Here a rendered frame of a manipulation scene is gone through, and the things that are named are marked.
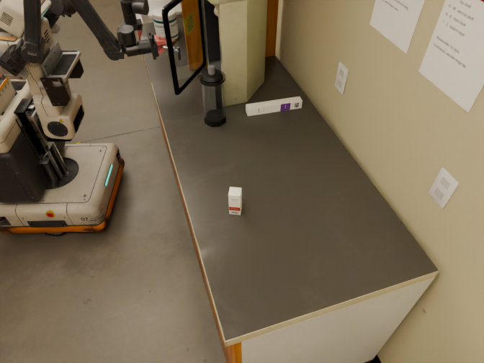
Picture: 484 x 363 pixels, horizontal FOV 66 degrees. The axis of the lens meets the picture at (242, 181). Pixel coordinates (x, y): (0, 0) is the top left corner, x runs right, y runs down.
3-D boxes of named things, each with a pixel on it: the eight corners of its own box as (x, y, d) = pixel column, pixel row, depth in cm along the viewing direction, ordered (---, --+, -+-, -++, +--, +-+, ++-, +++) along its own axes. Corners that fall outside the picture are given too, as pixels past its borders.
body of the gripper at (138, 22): (143, 27, 181) (140, 12, 176) (122, 31, 179) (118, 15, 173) (141, 22, 185) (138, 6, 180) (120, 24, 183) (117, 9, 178)
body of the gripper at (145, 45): (153, 37, 158) (135, 40, 157) (158, 59, 166) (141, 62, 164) (150, 30, 162) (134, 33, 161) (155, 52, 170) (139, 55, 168)
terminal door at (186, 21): (206, 65, 192) (199, -19, 163) (176, 96, 173) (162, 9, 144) (204, 64, 192) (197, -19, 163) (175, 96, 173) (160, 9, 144)
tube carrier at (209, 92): (226, 110, 172) (225, 68, 156) (227, 125, 165) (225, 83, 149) (203, 111, 172) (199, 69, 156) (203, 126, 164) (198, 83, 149)
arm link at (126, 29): (111, 47, 165) (110, 60, 161) (104, 23, 156) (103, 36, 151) (139, 45, 166) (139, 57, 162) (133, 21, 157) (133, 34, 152)
